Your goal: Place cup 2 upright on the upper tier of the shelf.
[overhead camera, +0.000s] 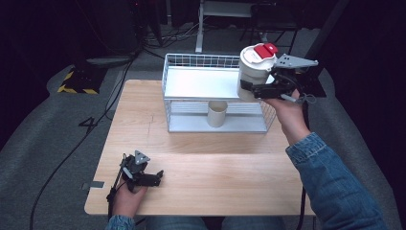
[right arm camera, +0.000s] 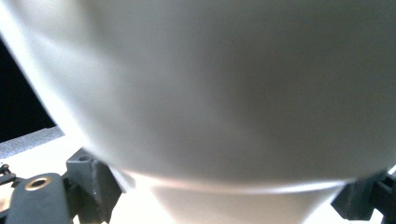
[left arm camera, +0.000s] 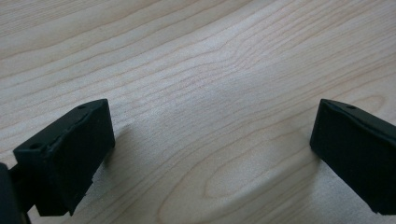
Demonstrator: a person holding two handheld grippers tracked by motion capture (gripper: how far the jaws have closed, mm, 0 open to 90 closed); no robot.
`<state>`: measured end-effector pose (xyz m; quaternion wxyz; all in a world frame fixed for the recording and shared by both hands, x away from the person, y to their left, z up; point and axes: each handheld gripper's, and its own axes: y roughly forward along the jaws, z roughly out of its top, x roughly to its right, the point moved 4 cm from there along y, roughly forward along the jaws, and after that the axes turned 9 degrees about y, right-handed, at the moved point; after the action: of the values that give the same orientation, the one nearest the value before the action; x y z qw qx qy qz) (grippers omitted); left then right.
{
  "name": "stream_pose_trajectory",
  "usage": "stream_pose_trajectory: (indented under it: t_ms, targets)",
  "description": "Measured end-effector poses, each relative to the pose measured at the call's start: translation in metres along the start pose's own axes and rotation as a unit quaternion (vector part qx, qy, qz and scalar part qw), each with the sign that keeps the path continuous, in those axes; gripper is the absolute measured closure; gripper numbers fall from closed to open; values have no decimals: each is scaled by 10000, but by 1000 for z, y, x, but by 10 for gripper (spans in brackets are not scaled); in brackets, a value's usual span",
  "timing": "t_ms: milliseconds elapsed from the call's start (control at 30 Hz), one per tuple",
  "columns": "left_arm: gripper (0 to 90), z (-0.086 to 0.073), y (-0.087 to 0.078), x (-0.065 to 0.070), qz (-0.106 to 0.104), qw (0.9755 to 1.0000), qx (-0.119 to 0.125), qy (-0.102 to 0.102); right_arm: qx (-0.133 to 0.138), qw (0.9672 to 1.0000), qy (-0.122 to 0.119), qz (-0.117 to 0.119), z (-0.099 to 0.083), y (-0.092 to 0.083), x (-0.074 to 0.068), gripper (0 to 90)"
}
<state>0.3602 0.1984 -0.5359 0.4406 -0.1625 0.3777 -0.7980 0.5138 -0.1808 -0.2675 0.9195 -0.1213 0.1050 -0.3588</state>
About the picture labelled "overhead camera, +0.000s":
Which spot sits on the black stand with base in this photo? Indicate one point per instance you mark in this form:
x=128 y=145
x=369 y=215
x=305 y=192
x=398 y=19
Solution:
x=322 y=32

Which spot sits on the person's right hand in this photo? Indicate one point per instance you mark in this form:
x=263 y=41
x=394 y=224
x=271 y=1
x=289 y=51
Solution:
x=290 y=118

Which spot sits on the person's right leg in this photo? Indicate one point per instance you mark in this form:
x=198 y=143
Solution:
x=252 y=223

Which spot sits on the large white cup red-tab lid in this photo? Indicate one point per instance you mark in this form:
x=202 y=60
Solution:
x=253 y=68

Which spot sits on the grey tape strip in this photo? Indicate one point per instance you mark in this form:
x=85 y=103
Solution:
x=94 y=185

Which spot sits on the person's left hand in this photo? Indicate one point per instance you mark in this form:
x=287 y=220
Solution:
x=126 y=204

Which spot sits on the small white paper cup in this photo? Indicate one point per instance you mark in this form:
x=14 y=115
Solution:
x=217 y=116

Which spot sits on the person's leg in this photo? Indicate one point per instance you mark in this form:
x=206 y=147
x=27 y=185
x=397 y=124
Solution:
x=252 y=223
x=178 y=223

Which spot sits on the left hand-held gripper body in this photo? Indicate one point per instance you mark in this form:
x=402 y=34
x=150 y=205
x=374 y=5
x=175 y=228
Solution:
x=134 y=174

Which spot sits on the black chair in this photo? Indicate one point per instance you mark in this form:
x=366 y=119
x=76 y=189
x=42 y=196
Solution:
x=274 y=22

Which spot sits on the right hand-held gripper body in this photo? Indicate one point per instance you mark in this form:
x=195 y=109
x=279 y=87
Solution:
x=288 y=80

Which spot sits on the white desk frame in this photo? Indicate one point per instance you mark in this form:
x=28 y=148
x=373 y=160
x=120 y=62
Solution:
x=223 y=9

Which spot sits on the person's left leg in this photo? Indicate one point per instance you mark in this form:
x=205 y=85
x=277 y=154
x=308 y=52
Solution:
x=178 y=223

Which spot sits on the yellow black striped base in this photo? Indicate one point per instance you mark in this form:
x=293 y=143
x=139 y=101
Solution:
x=81 y=81

